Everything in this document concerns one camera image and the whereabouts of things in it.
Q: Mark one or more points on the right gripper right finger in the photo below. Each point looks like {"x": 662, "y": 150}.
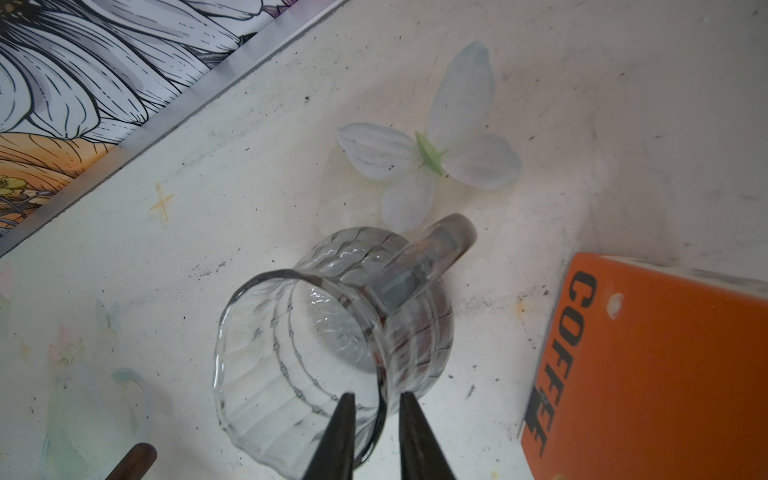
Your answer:
{"x": 421, "y": 457}

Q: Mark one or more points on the brown coffee filter stack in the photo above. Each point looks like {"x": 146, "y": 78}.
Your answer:
{"x": 650, "y": 372}

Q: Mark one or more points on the grey ribbed glass pitcher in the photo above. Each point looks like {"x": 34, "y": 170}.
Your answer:
{"x": 365, "y": 312}

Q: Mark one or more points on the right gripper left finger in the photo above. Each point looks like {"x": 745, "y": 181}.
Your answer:
{"x": 334, "y": 457}

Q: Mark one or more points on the clear glass carafe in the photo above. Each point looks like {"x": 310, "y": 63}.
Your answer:
{"x": 135, "y": 464}

